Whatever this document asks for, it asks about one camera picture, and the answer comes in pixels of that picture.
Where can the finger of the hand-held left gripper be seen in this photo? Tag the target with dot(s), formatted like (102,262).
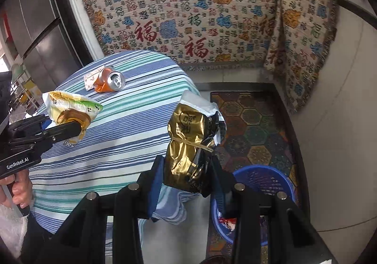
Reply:
(32,125)
(61,131)

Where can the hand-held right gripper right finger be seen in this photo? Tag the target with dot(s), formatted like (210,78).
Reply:
(221,202)

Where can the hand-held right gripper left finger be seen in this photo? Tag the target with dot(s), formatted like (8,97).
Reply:
(154,187)

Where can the pale yellow green snack packet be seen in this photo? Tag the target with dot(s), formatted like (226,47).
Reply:
(67,101)

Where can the blue plastic basket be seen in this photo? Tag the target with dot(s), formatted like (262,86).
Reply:
(265,178)

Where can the black gold foil packet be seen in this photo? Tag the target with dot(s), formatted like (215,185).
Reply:
(182,146)

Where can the person's left hand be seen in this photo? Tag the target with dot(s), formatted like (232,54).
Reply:
(25,190)

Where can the red foil snack packet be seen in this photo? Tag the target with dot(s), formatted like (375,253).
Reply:
(227,222)

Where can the blue green striped tablecloth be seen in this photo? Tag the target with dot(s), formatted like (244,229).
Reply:
(117,140)

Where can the small white printed wrapper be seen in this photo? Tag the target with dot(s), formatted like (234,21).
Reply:
(89,79)

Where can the crushed orange drink can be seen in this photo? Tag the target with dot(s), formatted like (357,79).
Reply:
(106,81)

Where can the hexagon patterned floor mat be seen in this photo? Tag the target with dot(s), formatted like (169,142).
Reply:
(259,122)

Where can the grey steel refrigerator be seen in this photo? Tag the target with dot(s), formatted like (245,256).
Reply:
(35,31)

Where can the printed patterned blanket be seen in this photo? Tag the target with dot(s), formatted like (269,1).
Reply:
(303,45)
(182,1)

